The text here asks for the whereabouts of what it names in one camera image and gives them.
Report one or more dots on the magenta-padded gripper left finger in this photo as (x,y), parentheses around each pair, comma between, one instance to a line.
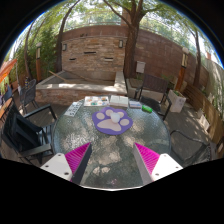
(60,164)

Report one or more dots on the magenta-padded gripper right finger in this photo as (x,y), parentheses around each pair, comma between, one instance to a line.
(164,165)

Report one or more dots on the purple paw-print mouse pad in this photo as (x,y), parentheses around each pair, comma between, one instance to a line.
(113,129)

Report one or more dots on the black mesh-seat patio chair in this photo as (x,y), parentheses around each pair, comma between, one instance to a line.
(196,155)

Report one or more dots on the black armrest patio chair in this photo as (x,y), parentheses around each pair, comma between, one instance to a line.
(23,133)

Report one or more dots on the white license plate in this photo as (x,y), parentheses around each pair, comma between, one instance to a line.
(73,108)

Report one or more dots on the green wipes packet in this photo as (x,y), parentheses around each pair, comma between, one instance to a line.
(147,109)

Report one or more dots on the white square planter box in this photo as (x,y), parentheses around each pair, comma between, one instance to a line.
(176,101)

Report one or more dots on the white and blue booklet stack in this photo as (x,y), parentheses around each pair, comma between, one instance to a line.
(135,104)

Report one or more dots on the colourful printed picture sheet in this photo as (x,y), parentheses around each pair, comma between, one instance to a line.
(96,101)

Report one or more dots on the stone raised garden bed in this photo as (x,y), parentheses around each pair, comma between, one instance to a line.
(80,89)

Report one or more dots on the black mesh-back patio chair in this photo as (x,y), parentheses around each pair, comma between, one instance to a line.
(28,93)

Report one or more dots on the dark slatted-back patio chair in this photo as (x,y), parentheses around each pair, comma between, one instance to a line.
(155,83)

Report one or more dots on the orange patio umbrella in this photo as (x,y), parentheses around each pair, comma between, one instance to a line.
(7,68)

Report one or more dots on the large tree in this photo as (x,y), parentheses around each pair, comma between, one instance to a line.
(130,43)

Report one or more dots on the tall wooden lamp post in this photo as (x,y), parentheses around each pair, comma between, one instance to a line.
(181,73)

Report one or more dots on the grey wall utility box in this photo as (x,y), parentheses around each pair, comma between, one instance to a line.
(140,67)

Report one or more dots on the short wooden lamp post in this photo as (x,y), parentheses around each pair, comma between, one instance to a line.
(39,63)

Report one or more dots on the wall lantern on stone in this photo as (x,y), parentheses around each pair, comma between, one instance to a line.
(64,47)

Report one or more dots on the wall lantern on brick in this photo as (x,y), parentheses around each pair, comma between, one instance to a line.
(121,43)

